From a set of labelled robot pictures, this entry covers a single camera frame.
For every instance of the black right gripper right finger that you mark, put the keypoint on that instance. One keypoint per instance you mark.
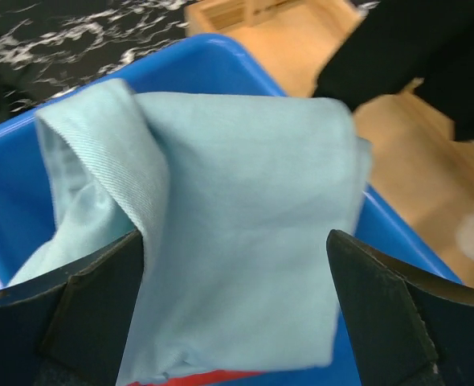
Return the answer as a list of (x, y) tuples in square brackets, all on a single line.
[(406, 326)]

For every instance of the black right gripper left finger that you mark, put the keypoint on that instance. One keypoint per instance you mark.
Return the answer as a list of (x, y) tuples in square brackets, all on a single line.
[(70, 325)]

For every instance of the red white patterned trousers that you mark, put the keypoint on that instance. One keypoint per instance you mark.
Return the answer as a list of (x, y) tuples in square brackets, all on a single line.
[(209, 378)]

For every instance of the light blue trousers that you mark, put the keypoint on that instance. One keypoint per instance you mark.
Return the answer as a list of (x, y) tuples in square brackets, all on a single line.
[(234, 197)]

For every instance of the wooden clothes rack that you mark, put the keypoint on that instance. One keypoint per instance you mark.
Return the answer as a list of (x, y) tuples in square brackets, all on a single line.
[(428, 179)]

